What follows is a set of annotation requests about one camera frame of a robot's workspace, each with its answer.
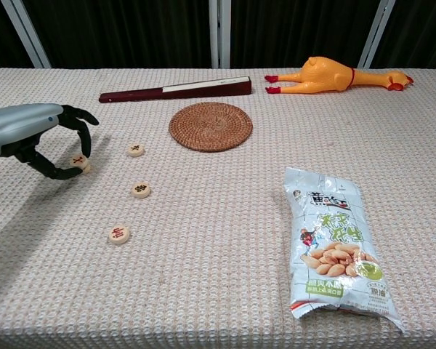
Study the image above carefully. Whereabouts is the dark red folded fan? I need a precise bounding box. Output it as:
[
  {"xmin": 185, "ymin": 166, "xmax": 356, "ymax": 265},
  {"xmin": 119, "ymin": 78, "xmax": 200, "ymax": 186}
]
[{"xmin": 98, "ymin": 76, "xmax": 253, "ymax": 104}]

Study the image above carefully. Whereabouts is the white metal frame post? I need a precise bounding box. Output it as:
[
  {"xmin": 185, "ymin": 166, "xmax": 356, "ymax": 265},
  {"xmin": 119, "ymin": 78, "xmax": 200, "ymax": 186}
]
[
  {"xmin": 0, "ymin": 0, "xmax": 52, "ymax": 69},
  {"xmin": 208, "ymin": 0, "xmax": 233, "ymax": 69},
  {"xmin": 357, "ymin": 0, "xmax": 397, "ymax": 69}
]

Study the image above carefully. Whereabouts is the red cross wooden chess piece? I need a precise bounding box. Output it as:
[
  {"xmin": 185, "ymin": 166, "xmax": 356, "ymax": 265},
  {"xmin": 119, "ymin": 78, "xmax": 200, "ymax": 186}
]
[{"xmin": 69, "ymin": 153, "xmax": 89, "ymax": 169}]

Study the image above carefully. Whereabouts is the beige woven tablecloth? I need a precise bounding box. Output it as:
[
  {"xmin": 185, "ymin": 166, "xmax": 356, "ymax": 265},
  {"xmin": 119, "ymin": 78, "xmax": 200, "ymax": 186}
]
[{"xmin": 0, "ymin": 67, "xmax": 436, "ymax": 349}]

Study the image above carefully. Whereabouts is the white green peanut snack bag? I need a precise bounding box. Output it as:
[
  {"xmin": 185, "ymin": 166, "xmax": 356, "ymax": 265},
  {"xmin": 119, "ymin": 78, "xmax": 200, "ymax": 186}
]
[{"xmin": 282, "ymin": 166, "xmax": 405, "ymax": 334}]

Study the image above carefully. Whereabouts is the red glyph wooden chess piece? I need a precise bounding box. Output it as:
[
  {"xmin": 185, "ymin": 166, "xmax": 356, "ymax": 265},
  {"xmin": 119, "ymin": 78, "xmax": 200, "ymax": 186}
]
[{"xmin": 108, "ymin": 225, "xmax": 131, "ymax": 246}]

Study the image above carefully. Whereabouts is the bold black glyph chess piece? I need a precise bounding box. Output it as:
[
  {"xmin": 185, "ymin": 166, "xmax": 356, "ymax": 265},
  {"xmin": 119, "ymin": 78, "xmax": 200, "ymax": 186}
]
[{"xmin": 131, "ymin": 181, "xmax": 152, "ymax": 199}]

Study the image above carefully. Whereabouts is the dark pleated curtain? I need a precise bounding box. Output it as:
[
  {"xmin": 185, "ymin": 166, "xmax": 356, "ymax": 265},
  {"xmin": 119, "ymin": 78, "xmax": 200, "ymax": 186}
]
[
  {"xmin": 370, "ymin": 0, "xmax": 436, "ymax": 70},
  {"xmin": 0, "ymin": 0, "xmax": 36, "ymax": 70},
  {"xmin": 21, "ymin": 0, "xmax": 212, "ymax": 70},
  {"xmin": 229, "ymin": 0, "xmax": 382, "ymax": 70}
]

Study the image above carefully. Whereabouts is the yellow rubber chicken toy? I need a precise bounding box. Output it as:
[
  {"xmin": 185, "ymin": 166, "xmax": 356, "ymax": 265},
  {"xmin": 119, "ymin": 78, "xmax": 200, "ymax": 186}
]
[{"xmin": 264, "ymin": 56, "xmax": 414, "ymax": 95}]

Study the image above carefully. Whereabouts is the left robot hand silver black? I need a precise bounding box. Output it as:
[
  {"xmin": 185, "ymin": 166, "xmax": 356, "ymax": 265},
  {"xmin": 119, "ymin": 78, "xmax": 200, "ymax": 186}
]
[{"xmin": 0, "ymin": 103, "xmax": 100, "ymax": 181}]

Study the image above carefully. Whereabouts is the round woven rattan coaster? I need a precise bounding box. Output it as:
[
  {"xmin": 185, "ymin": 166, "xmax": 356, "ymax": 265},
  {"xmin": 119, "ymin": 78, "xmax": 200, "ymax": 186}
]
[{"xmin": 168, "ymin": 102, "xmax": 254, "ymax": 153}]

